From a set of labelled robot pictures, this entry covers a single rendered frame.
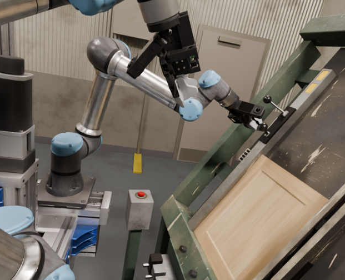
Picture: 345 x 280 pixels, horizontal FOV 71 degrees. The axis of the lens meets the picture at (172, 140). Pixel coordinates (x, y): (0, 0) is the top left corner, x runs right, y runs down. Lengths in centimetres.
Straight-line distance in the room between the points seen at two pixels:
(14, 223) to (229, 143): 105
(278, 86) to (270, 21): 293
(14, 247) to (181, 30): 48
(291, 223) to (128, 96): 325
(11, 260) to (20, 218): 16
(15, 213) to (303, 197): 86
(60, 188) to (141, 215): 46
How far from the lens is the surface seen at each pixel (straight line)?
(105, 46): 90
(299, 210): 97
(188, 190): 139
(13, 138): 79
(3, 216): 65
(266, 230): 100
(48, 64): 402
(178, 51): 53
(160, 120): 394
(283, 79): 142
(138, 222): 135
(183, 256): 119
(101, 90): 105
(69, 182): 108
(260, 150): 116
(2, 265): 47
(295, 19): 448
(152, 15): 51
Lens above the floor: 165
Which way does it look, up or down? 19 degrees down
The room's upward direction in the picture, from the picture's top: 11 degrees clockwise
